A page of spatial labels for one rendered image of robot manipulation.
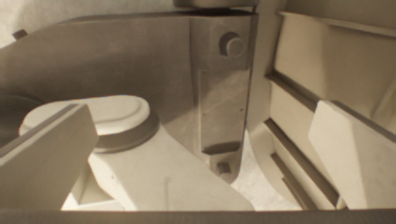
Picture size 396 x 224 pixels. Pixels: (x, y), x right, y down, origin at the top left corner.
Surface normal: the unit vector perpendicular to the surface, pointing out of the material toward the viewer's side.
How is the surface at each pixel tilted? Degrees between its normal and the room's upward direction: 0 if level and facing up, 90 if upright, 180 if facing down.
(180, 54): 0
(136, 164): 90
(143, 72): 0
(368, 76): 90
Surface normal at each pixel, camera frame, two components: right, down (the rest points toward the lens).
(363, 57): -0.98, 0.07
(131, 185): -0.02, -0.86
